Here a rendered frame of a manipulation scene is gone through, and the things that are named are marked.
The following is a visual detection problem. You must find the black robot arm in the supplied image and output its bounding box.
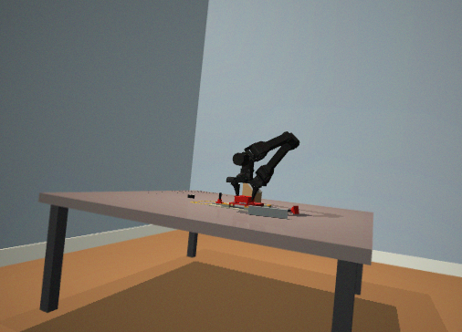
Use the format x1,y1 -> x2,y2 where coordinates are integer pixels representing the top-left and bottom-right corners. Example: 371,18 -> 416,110
233,131 -> 299,184

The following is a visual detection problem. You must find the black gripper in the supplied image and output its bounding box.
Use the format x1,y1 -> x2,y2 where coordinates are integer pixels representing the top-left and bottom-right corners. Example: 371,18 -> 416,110
226,166 -> 267,201

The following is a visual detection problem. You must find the dark grey rectangular bar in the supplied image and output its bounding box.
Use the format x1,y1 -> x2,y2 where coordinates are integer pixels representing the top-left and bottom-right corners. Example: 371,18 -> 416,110
248,205 -> 289,219

